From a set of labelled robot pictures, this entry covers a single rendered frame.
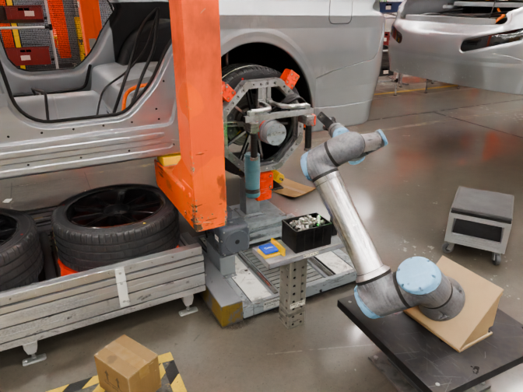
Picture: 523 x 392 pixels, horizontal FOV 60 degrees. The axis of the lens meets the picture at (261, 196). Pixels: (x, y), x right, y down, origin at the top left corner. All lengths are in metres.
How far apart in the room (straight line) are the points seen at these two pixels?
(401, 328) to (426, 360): 0.18
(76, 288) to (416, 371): 1.48
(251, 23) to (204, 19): 0.71
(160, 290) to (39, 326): 0.56
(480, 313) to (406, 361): 0.35
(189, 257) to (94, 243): 0.46
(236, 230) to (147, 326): 0.67
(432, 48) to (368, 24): 1.77
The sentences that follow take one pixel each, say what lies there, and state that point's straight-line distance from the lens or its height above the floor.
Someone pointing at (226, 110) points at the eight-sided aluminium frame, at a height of 0.98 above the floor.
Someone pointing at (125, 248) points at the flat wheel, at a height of 0.42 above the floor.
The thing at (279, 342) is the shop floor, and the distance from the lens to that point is 2.33.
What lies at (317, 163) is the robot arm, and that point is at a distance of 1.87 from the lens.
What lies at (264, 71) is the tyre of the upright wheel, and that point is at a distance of 2.67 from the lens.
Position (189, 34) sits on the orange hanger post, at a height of 1.41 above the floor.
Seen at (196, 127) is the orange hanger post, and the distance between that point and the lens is 2.00.
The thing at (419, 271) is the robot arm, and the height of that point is 0.60.
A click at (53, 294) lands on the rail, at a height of 0.34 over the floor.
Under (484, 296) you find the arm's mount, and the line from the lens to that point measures 2.01.
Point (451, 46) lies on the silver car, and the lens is 4.64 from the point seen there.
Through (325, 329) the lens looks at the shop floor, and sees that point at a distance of 2.42.
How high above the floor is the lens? 1.56
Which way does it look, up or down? 24 degrees down
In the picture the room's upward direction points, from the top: straight up
